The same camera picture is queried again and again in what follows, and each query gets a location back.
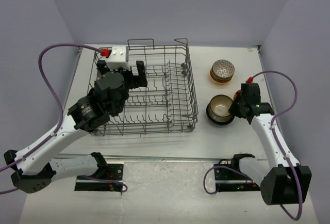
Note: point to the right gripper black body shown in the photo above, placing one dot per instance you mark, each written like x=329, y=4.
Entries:
x=242, y=100

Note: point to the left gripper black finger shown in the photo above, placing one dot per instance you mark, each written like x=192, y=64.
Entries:
x=102, y=67
x=140, y=79

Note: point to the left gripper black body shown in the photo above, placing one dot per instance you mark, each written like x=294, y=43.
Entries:
x=129, y=84

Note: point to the orange bowl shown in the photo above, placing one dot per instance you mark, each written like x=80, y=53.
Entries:
x=237, y=94

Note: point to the glossy teal blue bowl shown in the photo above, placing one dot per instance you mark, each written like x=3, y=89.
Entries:
x=221, y=123

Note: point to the black patterned bowl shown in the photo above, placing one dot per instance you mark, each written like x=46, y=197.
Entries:
x=219, y=106

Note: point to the yellow bowl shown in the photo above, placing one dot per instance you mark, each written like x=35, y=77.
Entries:
x=221, y=83

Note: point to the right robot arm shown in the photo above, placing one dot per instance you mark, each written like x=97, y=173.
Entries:
x=284, y=180

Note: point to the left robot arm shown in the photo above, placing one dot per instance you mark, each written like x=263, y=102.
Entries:
x=36, y=166

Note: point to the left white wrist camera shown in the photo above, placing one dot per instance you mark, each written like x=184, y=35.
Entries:
x=119, y=58

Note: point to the grey wire dish rack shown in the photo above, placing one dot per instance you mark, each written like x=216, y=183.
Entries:
x=168, y=104

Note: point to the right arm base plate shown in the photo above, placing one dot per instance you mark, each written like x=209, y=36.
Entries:
x=228, y=181

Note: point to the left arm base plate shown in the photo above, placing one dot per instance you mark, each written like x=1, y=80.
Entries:
x=114, y=172

